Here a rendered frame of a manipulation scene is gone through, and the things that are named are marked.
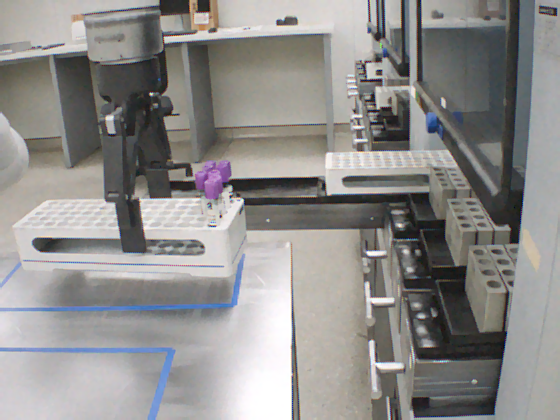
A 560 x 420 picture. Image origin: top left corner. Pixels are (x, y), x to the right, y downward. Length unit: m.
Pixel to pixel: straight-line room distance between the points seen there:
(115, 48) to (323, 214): 0.52
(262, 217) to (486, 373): 0.54
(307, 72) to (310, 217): 3.58
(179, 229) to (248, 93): 3.99
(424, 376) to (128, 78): 0.46
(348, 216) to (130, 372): 0.55
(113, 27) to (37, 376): 0.38
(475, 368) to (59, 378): 0.44
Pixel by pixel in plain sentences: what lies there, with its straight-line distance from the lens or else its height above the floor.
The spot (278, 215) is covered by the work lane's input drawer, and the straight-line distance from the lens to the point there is 1.04.
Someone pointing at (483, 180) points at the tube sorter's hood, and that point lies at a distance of 0.58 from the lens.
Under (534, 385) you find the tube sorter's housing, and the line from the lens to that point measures 0.52.
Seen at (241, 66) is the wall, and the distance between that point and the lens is 4.62.
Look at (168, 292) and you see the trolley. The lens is 0.75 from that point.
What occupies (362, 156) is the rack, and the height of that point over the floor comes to 0.86.
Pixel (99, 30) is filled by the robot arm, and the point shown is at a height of 1.15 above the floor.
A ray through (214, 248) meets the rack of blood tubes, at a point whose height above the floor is 0.89.
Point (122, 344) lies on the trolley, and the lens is 0.66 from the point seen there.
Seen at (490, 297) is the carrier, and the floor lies 0.87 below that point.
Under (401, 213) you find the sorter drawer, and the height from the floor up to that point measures 0.82.
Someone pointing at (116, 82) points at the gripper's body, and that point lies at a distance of 0.68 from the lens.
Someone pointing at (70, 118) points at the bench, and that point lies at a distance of 4.54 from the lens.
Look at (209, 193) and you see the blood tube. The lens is 0.67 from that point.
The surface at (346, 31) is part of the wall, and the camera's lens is 4.54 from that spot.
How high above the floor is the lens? 1.18
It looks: 22 degrees down
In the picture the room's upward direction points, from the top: 4 degrees counter-clockwise
